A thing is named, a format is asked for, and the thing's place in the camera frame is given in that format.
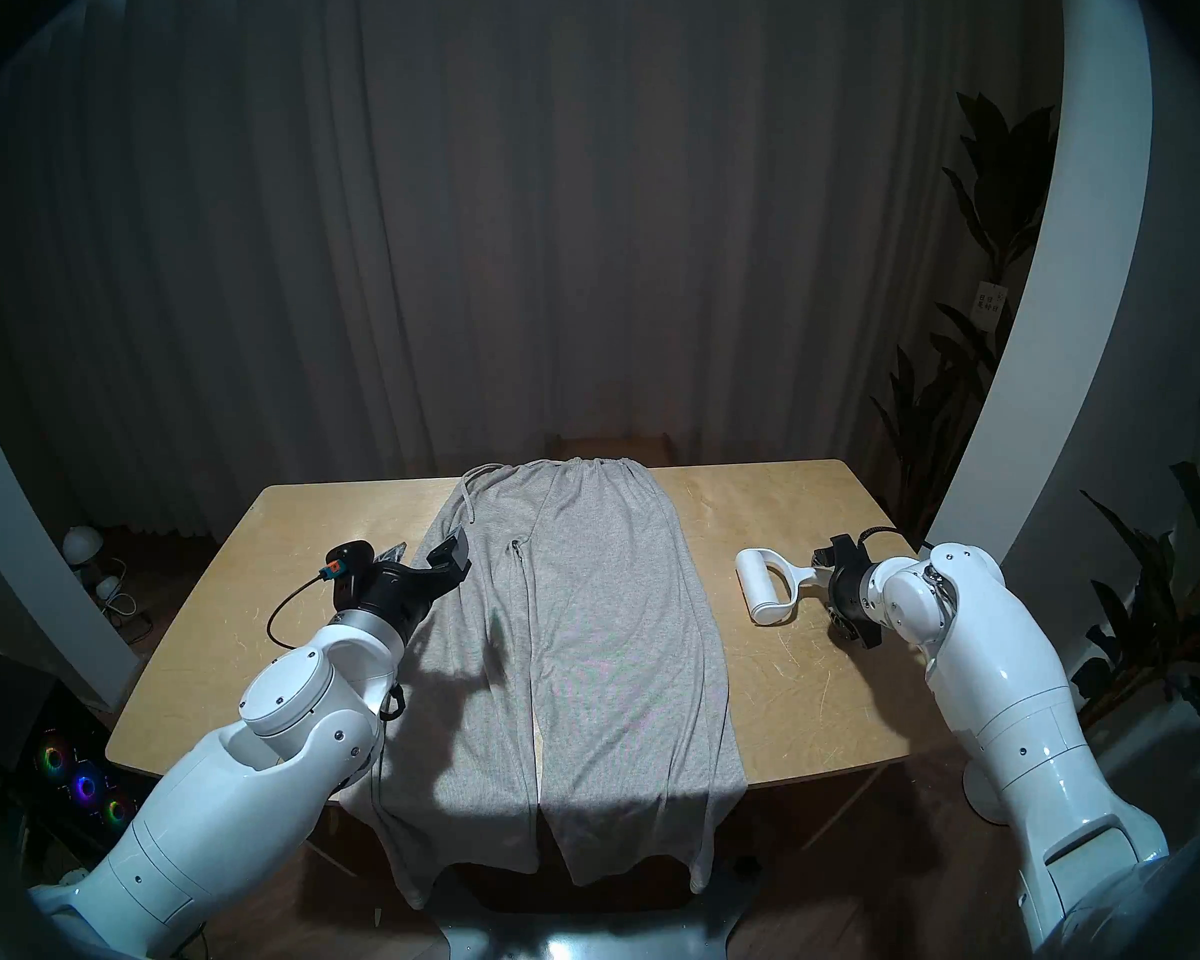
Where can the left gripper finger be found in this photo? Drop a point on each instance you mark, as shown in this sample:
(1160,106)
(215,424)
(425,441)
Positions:
(392,553)
(450,553)

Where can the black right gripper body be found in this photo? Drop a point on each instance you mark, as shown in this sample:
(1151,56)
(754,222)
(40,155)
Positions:
(852,590)

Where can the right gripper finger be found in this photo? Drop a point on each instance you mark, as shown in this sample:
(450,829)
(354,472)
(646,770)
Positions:
(840,551)
(855,633)

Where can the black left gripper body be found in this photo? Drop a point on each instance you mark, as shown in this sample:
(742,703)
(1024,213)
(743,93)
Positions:
(395,593)

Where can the white lint roller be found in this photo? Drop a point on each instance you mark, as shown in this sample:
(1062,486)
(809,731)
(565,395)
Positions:
(765,588)

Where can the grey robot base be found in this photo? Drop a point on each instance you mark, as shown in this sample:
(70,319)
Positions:
(560,938)

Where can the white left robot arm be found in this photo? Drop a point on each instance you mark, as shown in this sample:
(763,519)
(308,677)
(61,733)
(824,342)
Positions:
(210,818)

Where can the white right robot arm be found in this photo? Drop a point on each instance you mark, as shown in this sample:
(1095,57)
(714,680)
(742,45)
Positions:
(1010,688)

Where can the wooden chair back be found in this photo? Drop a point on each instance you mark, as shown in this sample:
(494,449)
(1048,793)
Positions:
(610,446)

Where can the white round plant pot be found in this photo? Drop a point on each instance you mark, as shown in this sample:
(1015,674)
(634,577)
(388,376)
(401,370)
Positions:
(980,793)

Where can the small white round object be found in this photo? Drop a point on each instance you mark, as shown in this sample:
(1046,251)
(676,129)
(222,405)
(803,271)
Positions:
(107,587)

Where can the white paper plant tag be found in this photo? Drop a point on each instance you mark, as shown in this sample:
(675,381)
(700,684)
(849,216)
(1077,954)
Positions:
(988,300)

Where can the leafy plant in white pot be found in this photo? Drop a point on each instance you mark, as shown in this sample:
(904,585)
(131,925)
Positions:
(1160,588)

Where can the white mushroom lamp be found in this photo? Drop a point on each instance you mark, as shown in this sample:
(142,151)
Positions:
(82,541)

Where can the grey pleated curtain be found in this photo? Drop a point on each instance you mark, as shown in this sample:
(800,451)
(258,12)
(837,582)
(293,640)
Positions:
(460,218)

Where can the computer case with rainbow fans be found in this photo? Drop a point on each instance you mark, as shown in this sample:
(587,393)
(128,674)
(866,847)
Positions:
(80,783)

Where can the short white curved arch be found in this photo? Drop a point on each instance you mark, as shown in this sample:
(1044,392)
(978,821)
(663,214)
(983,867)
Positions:
(20,568)

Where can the tall white curved arch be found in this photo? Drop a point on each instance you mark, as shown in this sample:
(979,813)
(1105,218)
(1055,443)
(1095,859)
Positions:
(1090,268)

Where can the tall dark leafy plant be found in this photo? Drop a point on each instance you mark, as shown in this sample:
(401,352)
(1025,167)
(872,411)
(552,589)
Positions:
(1000,168)

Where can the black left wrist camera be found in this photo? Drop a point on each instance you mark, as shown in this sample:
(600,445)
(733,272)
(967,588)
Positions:
(350,560)

